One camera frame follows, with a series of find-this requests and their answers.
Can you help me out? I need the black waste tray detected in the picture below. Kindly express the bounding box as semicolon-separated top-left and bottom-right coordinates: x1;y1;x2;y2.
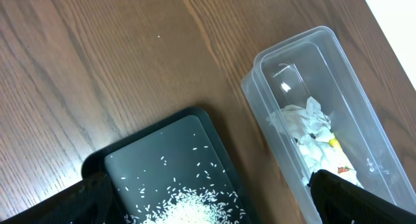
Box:
81;107;260;223

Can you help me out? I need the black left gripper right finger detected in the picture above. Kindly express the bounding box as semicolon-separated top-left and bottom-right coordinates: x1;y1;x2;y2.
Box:
307;169;415;224

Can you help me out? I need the clear plastic bin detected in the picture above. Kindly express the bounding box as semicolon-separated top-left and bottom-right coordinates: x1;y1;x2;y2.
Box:
242;26;415;223

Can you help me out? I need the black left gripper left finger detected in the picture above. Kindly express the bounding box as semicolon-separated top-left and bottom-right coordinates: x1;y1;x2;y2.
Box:
1;172;113;224

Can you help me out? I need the pile of white rice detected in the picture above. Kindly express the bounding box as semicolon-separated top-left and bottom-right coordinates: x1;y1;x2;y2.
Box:
107;131;250;224

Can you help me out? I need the silver foil snack wrapper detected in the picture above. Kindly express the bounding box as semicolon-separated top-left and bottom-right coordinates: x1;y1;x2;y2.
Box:
328;134;363;188

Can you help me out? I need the white tissue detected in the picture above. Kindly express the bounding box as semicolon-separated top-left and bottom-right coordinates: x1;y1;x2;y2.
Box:
297;135;337;174
266;97;335;143

